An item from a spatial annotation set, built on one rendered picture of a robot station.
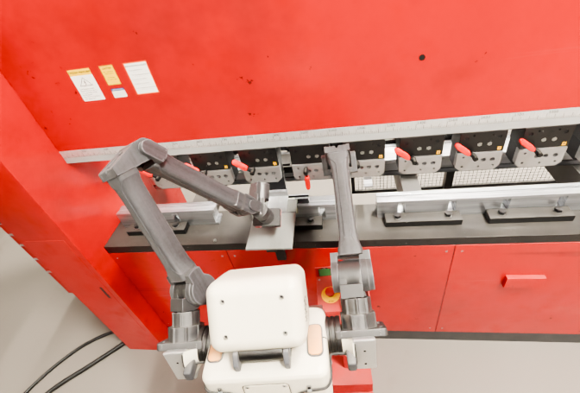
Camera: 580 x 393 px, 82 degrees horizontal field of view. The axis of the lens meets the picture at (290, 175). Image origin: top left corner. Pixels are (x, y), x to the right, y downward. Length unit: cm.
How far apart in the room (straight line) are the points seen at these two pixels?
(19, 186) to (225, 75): 87
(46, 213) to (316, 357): 119
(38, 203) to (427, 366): 197
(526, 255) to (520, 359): 77
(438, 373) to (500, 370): 30
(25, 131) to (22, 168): 14
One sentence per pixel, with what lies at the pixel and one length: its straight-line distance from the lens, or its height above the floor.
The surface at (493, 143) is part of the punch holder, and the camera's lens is 135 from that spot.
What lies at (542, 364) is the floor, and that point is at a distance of 232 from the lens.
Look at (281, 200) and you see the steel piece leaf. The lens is 145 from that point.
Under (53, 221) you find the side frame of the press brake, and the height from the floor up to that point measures 116.
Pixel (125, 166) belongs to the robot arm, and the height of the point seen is 157.
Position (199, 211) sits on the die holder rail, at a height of 97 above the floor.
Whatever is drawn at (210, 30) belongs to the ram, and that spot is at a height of 173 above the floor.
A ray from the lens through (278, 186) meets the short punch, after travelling 142.
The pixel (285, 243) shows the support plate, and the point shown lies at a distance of 129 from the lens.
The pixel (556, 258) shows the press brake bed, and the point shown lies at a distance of 174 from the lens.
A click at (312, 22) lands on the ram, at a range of 105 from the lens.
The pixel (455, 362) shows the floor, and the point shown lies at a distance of 219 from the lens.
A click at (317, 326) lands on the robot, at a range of 84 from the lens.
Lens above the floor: 198
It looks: 38 degrees down
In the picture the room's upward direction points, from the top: 12 degrees counter-clockwise
